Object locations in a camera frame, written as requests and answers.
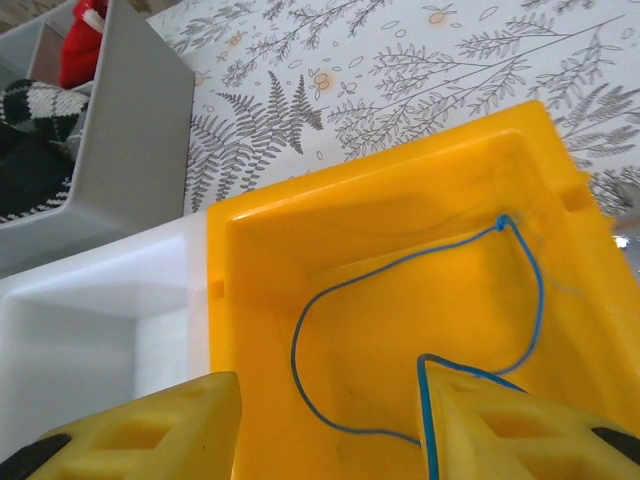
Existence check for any grey compartment organizer box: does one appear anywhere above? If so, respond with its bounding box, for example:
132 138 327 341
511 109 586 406
0 0 196 279

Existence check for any black sock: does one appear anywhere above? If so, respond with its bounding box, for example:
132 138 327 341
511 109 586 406
0 78 91 225

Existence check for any red santa hat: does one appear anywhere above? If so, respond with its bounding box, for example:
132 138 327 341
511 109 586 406
58 0 112 90

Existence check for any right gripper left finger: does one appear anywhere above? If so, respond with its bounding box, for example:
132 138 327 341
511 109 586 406
0 370 244 480

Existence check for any thin blue cable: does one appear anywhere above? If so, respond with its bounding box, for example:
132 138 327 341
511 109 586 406
291 213 547 480

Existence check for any floral tablecloth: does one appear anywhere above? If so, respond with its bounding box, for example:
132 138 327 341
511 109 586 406
144 0 640 251

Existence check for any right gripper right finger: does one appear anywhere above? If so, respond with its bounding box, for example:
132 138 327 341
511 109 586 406
417 355 640 480

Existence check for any white plastic bin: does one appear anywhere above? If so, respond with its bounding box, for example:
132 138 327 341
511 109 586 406
0 212 229 441

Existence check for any yellow plastic bin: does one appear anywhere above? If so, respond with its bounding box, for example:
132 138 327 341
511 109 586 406
204 98 634 480

